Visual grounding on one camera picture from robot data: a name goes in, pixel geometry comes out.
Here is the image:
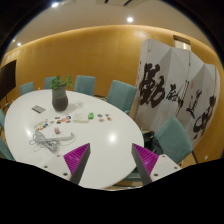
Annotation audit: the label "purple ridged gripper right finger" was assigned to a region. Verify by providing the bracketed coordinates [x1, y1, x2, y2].
[131, 142, 182, 186]

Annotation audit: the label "teal chair front right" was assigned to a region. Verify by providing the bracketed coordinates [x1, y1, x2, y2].
[143, 116, 193, 163]

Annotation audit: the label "white clear packet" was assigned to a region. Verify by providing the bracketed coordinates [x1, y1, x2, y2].
[73, 113, 89, 123]

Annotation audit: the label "teal chair far left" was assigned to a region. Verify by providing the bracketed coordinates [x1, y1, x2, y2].
[20, 81, 34, 95]

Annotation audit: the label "grey vase with green plant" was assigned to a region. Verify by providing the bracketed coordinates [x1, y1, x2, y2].
[50, 75, 73, 112]

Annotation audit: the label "teal chair far middle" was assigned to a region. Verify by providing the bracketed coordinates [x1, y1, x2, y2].
[74, 75, 96, 96]

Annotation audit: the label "teal chair near left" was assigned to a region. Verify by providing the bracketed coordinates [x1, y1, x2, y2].
[0, 109, 14, 161]

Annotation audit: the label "white power strip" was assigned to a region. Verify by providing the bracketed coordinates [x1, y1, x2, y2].
[43, 130, 73, 141]

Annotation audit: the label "teal chair far right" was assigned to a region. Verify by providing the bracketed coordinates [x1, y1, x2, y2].
[103, 80, 137, 114]

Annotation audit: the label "dark smartphone on table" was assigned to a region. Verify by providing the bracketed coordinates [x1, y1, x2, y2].
[32, 105, 46, 113]

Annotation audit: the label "black wall television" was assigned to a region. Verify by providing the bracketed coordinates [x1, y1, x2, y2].
[0, 60, 16, 101]

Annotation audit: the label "white folding calligraphy screen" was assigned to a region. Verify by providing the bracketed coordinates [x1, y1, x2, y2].
[135, 39, 220, 145]

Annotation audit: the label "white coiled charger cable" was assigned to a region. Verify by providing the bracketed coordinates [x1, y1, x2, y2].
[28, 130, 77, 154]

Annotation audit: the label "teal chair far left-middle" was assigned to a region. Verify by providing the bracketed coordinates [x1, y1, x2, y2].
[44, 76, 56, 89]

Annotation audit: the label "colourful small sticker pieces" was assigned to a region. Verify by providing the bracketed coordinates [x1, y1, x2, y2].
[33, 115, 71, 131]

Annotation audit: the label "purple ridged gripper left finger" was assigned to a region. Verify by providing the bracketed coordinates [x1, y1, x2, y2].
[42, 142, 92, 185]

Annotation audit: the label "small green box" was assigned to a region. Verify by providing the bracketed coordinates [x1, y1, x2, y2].
[88, 113, 94, 119]

